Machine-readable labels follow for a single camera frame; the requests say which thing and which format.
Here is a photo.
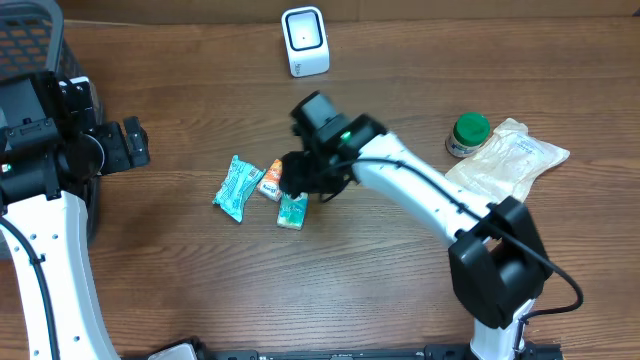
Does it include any orange snack packet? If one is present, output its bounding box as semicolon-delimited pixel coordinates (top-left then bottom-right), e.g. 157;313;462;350
258;159;283;201

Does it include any teal snack packet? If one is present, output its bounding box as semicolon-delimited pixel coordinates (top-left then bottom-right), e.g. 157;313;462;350
212;155;266;223

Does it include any green round lid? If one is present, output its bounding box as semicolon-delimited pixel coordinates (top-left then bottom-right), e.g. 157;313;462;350
445;112;490;158

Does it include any white pouch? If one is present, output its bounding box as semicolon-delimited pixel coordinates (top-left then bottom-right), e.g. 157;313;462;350
445;118;570;202

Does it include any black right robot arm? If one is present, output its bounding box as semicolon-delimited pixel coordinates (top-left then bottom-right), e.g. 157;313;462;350
280;92;562;359

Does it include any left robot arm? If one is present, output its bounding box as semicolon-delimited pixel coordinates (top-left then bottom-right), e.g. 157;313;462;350
1;71;150;359

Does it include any white barcode scanner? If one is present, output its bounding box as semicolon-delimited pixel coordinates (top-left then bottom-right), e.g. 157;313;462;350
281;6;330;78

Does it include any grey plastic mesh basket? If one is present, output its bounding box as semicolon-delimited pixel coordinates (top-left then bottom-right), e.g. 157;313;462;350
1;1;111;210

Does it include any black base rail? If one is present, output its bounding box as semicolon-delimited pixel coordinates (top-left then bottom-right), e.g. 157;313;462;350
209;342;564;360

